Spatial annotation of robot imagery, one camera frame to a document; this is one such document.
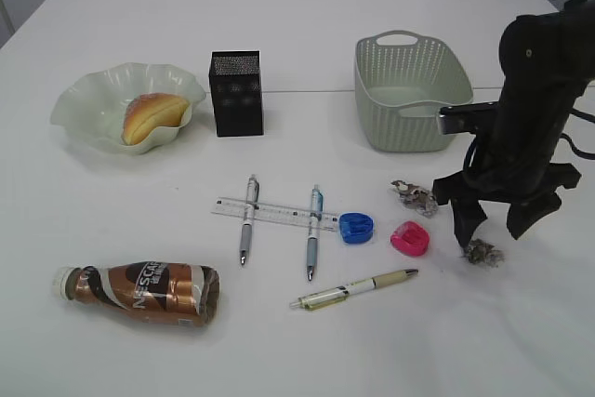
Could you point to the paper piece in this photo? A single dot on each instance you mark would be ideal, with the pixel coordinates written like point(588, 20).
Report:
point(479, 252)
point(416, 198)

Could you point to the white beige ballpoint pen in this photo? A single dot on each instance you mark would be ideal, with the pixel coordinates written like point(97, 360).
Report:
point(340, 293)

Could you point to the grey grip ballpoint pen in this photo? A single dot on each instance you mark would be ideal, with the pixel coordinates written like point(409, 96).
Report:
point(251, 200)

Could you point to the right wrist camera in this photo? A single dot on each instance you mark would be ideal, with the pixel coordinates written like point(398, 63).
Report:
point(476, 119)

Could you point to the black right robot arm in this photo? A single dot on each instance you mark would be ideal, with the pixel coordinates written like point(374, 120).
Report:
point(548, 62)

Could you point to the black mesh pen holder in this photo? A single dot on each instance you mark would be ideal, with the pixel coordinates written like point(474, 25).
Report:
point(235, 87)

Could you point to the pale green wavy plate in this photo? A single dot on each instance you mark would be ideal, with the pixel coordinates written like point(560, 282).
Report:
point(94, 109)

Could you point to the pink pencil sharpener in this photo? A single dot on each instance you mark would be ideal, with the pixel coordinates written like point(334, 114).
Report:
point(410, 239)

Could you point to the bread bun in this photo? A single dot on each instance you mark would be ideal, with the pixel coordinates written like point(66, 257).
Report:
point(149, 111)

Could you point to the brown Nescafe coffee bottle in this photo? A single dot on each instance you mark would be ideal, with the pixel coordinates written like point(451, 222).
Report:
point(149, 291)

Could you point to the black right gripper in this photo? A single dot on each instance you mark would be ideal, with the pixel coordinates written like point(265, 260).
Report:
point(532, 193)

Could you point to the blue pencil sharpener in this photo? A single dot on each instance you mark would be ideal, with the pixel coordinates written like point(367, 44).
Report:
point(355, 228)

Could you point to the light green woven basket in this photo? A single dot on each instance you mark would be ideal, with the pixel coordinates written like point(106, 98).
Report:
point(401, 81)

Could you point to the blue grip ballpoint pen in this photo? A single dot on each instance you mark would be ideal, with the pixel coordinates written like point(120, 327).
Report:
point(315, 217)

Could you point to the clear plastic ruler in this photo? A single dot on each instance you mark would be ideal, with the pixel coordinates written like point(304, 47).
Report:
point(278, 214)

